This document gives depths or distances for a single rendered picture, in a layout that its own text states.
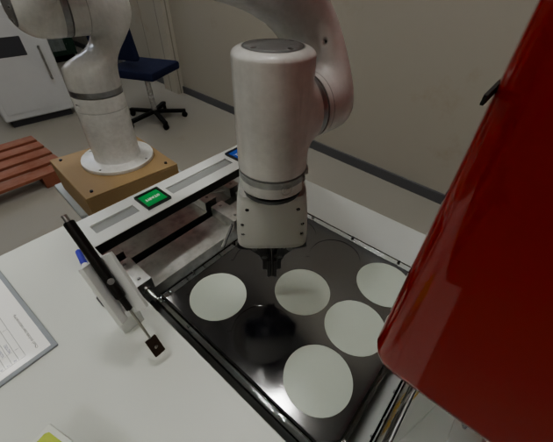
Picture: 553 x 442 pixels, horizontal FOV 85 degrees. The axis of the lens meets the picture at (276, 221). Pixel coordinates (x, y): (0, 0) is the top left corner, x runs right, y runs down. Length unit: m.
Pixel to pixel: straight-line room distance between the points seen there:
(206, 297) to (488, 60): 1.99
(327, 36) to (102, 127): 0.65
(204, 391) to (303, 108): 0.34
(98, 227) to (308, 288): 0.42
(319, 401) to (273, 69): 0.41
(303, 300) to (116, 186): 0.56
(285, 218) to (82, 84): 0.61
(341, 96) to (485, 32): 1.86
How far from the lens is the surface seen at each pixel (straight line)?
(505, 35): 2.19
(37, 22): 0.83
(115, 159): 0.93
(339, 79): 0.38
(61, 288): 0.59
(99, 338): 0.50
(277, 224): 0.41
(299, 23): 0.40
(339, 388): 0.50
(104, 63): 0.86
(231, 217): 0.70
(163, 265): 0.67
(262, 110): 0.31
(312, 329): 0.53
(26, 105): 4.07
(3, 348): 0.56
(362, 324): 0.55
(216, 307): 0.56
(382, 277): 0.62
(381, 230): 0.84
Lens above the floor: 1.36
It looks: 41 degrees down
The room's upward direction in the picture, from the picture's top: 1 degrees clockwise
